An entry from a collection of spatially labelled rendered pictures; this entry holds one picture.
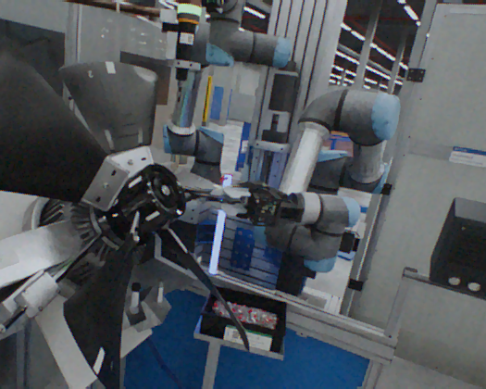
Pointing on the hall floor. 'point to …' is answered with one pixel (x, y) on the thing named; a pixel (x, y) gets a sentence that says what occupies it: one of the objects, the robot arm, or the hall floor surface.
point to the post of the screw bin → (211, 366)
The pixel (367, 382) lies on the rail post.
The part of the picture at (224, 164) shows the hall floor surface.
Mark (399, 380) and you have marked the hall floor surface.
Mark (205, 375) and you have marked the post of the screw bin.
